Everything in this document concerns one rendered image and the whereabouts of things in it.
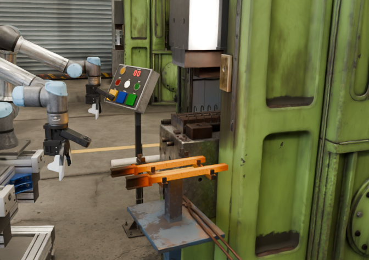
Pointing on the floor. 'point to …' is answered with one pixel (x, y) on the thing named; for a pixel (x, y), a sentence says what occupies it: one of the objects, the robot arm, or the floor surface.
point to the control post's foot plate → (130, 228)
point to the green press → (146, 36)
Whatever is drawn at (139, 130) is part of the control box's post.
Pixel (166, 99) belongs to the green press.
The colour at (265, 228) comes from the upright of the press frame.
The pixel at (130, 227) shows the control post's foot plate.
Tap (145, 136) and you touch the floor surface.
